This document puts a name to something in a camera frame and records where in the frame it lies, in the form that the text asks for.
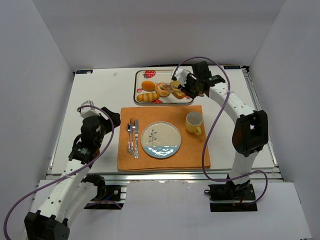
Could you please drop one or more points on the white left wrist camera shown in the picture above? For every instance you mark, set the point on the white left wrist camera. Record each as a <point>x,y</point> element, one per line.
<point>87,109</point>

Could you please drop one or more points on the silver spoon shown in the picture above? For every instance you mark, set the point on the silver spoon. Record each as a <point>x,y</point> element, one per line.
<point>129,131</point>

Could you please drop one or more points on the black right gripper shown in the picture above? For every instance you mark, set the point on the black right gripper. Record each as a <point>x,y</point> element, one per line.
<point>189,88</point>

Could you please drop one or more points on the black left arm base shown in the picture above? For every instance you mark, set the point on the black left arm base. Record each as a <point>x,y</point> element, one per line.
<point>108,197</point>

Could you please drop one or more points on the blue label sticker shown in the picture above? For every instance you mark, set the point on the blue label sticker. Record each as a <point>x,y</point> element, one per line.
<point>84,71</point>
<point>231,67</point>

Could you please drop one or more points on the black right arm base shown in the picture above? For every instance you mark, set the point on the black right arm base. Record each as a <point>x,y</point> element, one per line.
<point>223,198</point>

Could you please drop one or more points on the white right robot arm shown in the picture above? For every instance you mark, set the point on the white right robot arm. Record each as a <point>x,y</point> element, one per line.
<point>250,133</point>

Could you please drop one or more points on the plate with leaf design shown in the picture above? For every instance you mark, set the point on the plate with leaf design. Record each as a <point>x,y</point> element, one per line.
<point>161,140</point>

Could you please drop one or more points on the silver table knife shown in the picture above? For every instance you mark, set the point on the silver table knife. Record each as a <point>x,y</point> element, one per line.
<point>136,132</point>

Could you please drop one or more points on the strawberry print serving tray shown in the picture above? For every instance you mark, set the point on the strawberry print serving tray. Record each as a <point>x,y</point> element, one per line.
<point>157,76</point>

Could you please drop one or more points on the orange cloth placemat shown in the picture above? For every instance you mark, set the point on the orange cloth placemat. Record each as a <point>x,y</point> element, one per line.
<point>191,155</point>

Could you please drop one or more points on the blue label sticker left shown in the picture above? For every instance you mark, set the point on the blue label sticker left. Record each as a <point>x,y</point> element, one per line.
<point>84,71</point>

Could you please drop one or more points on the silver fork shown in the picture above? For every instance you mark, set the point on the silver fork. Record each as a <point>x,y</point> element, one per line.
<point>132,131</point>

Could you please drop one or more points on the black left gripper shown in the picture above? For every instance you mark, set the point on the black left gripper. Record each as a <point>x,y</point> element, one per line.
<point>110,118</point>

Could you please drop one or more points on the blue label sticker right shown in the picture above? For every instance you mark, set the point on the blue label sticker right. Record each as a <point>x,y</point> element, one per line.
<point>231,67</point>

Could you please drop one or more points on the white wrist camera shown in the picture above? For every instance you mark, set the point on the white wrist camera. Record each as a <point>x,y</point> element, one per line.
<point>87,109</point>
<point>180,75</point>

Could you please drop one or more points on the brown bread slice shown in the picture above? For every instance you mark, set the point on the brown bread slice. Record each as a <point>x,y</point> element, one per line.
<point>177,93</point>

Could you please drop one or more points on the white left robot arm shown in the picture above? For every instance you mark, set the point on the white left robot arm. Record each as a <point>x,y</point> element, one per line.
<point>76,187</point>

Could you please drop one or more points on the sugared bagel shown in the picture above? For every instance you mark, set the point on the sugared bagel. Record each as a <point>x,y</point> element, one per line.
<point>162,93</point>

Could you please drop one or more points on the aluminium frame rail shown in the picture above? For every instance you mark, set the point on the aluminium frame rail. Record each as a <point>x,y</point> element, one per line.
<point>273,174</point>

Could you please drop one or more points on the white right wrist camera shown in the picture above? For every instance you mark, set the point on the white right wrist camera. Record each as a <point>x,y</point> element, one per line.
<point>180,75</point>

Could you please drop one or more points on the stainless steel tongs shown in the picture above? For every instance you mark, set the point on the stainless steel tongs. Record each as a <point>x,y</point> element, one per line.
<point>171,89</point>

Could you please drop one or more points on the yellow mug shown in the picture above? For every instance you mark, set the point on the yellow mug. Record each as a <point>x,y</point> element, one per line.
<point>193,122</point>

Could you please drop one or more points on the round orange bun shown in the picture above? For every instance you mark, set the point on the round orange bun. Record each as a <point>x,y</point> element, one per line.
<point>148,86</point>

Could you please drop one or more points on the striped long bread roll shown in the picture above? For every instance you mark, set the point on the striped long bread roll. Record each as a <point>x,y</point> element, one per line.
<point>147,97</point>

